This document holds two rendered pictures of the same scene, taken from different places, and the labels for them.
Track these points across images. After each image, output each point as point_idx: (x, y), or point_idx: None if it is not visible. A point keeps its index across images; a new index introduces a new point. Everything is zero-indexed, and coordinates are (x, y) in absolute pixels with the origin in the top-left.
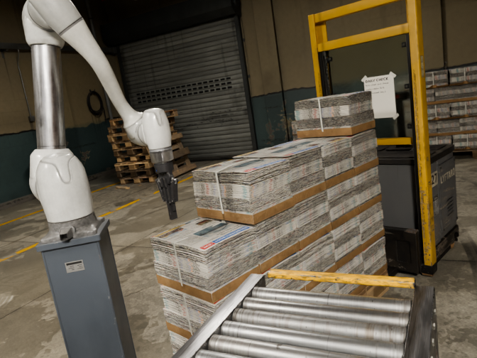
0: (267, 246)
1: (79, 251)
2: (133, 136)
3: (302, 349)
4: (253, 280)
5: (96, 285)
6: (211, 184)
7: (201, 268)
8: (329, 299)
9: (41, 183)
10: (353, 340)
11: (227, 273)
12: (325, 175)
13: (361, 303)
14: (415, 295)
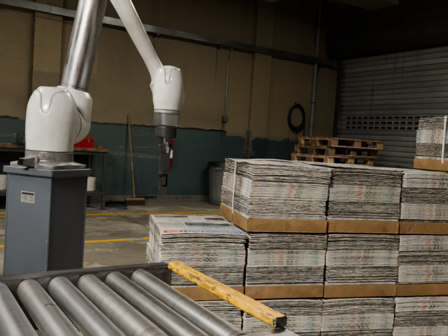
0: (265, 269)
1: (35, 183)
2: None
3: (57, 314)
4: (153, 265)
5: (39, 224)
6: (233, 175)
7: (159, 255)
8: (177, 302)
9: (27, 109)
10: (109, 329)
11: None
12: (401, 214)
13: (197, 317)
14: (261, 332)
